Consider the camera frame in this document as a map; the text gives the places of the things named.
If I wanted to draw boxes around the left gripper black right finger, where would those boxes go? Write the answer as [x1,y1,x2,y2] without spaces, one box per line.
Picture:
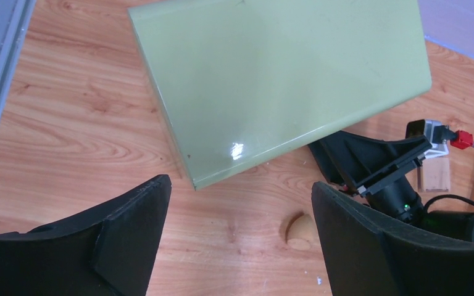
[311,182,474,295]

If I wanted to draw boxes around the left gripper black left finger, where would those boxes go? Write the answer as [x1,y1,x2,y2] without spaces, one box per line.
[0,175,172,295]

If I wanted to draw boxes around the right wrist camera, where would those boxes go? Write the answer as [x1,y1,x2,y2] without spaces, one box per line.
[405,119,457,159]

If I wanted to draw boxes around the green metal drawer cabinet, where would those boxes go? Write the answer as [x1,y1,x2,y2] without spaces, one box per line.
[128,1,432,190]

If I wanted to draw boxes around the beige makeup sponge centre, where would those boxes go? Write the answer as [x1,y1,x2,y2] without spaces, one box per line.
[285,213,317,251]

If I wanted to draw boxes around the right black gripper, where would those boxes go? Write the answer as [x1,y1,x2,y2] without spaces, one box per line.
[308,131,474,242]

